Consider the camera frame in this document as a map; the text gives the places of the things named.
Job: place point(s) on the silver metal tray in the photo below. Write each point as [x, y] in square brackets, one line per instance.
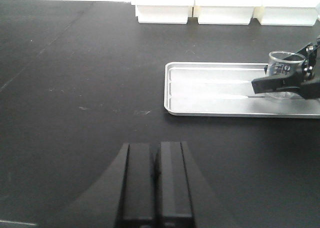
[225, 90]

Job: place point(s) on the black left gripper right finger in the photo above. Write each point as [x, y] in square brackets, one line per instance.
[173, 205]

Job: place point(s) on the white box right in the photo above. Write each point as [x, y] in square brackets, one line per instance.
[287, 12]

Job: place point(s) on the clear glass beaker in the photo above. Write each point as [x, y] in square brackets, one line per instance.
[282, 62]

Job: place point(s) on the white box middle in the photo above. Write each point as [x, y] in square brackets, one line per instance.
[225, 12]

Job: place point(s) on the white box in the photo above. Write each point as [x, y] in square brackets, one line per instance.
[225, 12]
[163, 11]
[287, 12]

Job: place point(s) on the white box left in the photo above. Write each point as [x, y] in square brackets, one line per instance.
[163, 11]

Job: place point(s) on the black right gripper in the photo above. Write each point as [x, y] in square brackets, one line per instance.
[309, 88]

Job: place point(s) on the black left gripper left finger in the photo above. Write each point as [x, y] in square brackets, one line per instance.
[136, 207]

